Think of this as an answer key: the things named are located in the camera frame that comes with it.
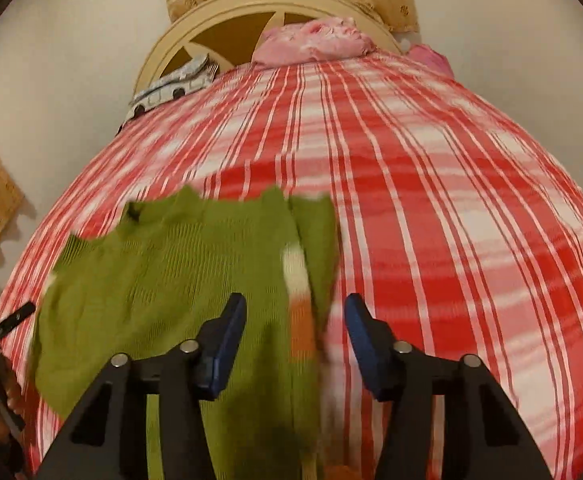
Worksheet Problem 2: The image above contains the pink pillow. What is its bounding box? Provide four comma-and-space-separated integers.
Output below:
250, 16, 376, 66

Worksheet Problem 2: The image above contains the red plaid bed sheet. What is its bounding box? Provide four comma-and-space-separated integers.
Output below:
0, 52, 583, 480

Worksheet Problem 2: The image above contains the small pink cushion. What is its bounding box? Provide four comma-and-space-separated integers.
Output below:
405, 44, 456, 80

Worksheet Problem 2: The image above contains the green orange striped knit sweater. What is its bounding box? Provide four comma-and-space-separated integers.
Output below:
28, 185, 343, 480

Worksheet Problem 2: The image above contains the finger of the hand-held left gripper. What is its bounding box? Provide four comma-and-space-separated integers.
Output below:
0, 302, 37, 376

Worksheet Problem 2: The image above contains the grey white patterned pillow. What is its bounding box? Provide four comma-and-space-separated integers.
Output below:
128, 53, 220, 122

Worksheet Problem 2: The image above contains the cream wooden headboard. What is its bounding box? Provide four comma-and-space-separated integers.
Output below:
134, 0, 403, 97

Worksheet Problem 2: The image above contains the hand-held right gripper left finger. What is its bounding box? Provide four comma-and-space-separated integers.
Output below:
35, 292, 248, 480

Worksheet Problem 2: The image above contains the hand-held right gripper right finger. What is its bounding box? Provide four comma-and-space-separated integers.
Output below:
344, 292, 555, 480

